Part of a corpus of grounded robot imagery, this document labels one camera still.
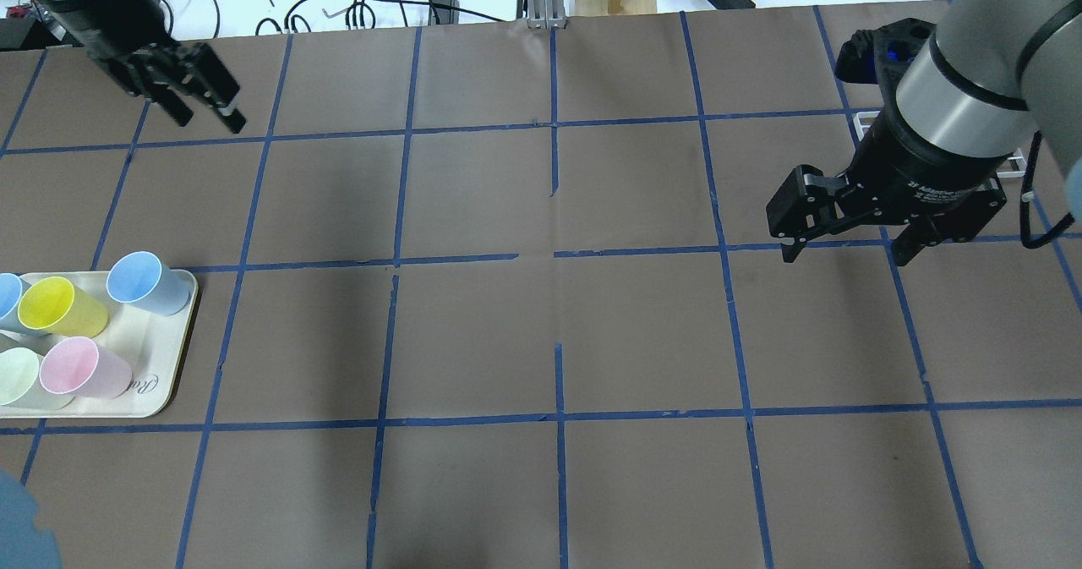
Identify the black cable bundle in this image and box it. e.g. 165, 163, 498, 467
255, 0, 509, 36

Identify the black braided cable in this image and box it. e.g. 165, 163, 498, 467
1019, 129, 1079, 250

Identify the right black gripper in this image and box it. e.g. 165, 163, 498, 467
766, 109, 1008, 267

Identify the yellow plastic cup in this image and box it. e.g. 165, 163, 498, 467
17, 276, 109, 338

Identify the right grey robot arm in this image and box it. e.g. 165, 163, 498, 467
766, 0, 1081, 265

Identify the pink plastic cup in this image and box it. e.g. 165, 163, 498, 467
39, 336, 133, 399

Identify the cream plastic tray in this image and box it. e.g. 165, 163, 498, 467
1, 269, 199, 420

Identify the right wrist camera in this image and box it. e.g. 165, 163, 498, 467
834, 18, 935, 87

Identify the pale green plastic cup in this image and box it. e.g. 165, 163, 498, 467
1, 347, 74, 411

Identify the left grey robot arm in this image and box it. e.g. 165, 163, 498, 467
37, 0, 246, 134

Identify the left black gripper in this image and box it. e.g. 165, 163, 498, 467
89, 42, 247, 134

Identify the light blue plastic cup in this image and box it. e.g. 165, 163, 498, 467
1, 272, 41, 336

